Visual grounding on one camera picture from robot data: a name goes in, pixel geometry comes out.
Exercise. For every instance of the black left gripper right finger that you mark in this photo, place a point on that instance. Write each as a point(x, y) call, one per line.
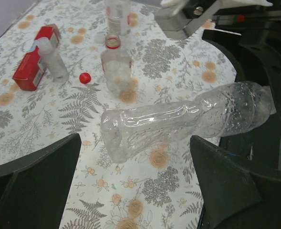
point(237, 193)

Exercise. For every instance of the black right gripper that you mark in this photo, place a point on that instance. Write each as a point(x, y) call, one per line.
point(250, 37)

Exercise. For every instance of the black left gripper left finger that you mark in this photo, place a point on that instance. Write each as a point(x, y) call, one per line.
point(34, 188)

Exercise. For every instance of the clear bottle with white cap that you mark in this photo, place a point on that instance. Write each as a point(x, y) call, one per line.
point(226, 110)

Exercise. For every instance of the red bottle cap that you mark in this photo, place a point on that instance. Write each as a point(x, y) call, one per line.
point(85, 78)

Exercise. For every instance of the clear bottle with red cap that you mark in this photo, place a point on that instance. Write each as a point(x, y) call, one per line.
point(116, 65)

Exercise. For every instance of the small white bottle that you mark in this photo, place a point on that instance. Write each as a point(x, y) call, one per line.
point(52, 59)

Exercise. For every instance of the red rectangular box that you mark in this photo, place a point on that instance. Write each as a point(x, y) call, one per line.
point(31, 69)

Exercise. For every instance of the floral patterned table mat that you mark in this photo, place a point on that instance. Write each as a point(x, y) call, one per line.
point(156, 189)

